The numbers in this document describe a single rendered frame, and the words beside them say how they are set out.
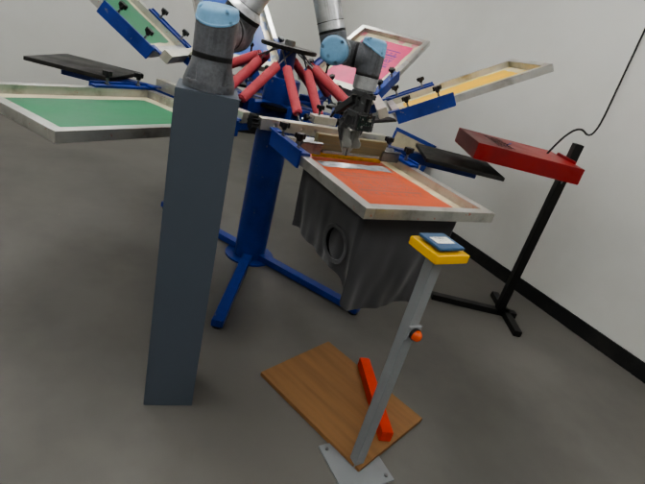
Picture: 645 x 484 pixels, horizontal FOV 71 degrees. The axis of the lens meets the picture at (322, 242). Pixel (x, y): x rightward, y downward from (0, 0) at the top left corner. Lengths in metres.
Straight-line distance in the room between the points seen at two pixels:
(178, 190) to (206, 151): 0.15
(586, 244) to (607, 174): 0.48
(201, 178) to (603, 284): 2.78
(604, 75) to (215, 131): 2.83
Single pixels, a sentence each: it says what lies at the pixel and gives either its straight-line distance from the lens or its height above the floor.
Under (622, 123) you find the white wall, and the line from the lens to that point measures 3.53.
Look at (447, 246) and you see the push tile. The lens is 1.35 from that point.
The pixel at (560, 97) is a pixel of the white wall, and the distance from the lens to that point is 3.79.
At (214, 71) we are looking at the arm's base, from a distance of 1.40.
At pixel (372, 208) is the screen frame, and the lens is 1.40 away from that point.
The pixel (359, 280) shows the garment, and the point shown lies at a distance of 1.66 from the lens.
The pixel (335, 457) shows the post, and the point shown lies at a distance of 1.91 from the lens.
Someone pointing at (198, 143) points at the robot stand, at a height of 1.05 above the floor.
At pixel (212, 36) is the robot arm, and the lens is 1.39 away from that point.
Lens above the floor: 1.43
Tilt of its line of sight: 24 degrees down
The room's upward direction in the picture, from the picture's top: 15 degrees clockwise
